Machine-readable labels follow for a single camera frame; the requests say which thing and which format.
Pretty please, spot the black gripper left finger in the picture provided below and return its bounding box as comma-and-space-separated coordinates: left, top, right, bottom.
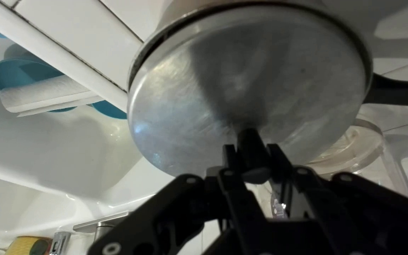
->
87, 141, 268, 255

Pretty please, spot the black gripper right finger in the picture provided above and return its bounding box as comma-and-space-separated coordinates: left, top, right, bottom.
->
265, 142, 408, 255

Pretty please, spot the white kitchen sink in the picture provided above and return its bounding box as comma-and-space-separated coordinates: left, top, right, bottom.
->
0, 19, 179, 238

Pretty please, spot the yellow green sponge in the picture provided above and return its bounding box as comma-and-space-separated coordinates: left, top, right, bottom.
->
5, 236, 56, 255

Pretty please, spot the white cutting board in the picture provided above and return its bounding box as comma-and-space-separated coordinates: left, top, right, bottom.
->
0, 74, 105, 119

